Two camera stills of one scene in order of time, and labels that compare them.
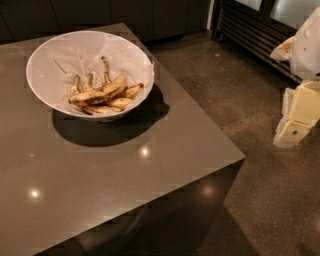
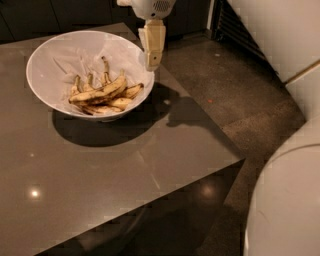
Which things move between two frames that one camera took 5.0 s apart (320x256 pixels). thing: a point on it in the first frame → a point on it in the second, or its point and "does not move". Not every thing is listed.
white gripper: [306, 50] → [151, 8]
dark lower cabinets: [153, 20] does not move
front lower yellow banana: [115, 106] does not move
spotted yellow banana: [113, 88] does not move
